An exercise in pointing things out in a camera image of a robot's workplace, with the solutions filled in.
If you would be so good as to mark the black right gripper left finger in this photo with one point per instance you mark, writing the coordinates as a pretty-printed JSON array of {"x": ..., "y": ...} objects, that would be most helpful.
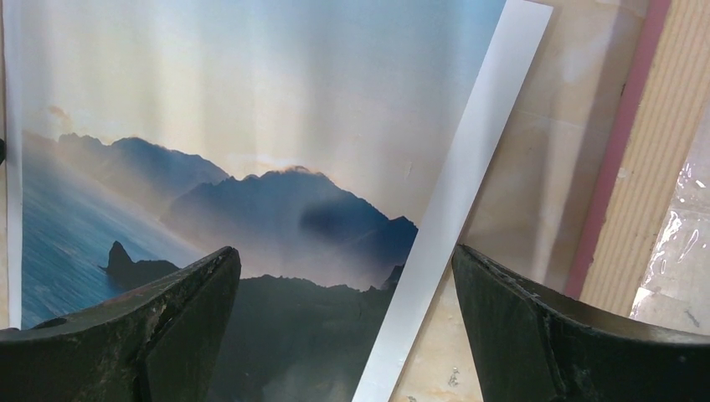
[{"x": 158, "y": 342}]

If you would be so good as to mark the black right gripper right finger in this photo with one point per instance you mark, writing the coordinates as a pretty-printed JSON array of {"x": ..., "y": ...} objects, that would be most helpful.
[{"x": 531, "y": 343}]

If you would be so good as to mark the seascape photo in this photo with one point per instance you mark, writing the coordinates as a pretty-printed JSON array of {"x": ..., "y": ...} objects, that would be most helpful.
[{"x": 402, "y": 101}]

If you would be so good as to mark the pink wooden picture frame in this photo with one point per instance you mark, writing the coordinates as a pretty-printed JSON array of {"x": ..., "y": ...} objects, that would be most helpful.
[{"x": 644, "y": 250}]

